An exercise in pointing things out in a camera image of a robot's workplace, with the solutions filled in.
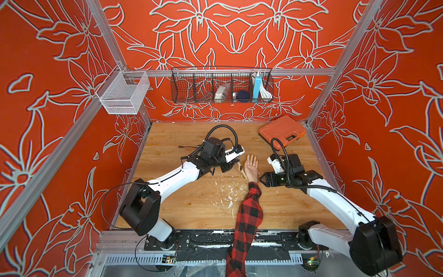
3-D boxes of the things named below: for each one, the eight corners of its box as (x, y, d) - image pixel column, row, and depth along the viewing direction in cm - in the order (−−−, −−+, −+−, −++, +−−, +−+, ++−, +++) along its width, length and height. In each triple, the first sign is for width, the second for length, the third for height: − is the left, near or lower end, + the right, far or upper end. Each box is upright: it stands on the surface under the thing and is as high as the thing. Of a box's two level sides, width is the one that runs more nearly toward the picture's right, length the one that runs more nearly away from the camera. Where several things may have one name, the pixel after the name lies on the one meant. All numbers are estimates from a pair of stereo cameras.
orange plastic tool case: (277, 153, 105) (279, 148, 101) (257, 135, 114) (258, 129, 110) (304, 134, 115) (307, 129, 111) (284, 119, 124) (286, 114, 120)
